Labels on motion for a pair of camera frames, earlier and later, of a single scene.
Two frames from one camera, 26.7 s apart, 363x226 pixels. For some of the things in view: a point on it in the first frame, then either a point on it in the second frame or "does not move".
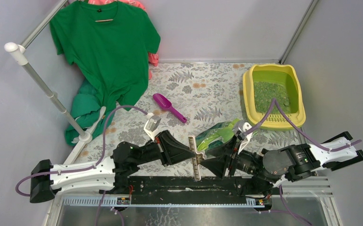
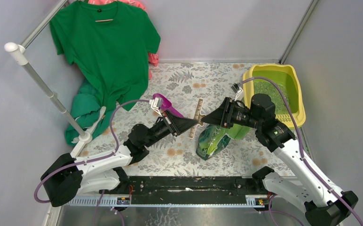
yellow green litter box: [262, 84] does not move
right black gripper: [220, 160] to [223, 115]
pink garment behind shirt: [153, 58] does not move
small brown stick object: [197, 157] to [198, 117]
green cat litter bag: [211, 136] does not move
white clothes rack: [19, 52] does not move
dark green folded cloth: [85, 107] does not move
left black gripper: [172, 146] to [184, 124]
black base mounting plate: [145, 190] does not move
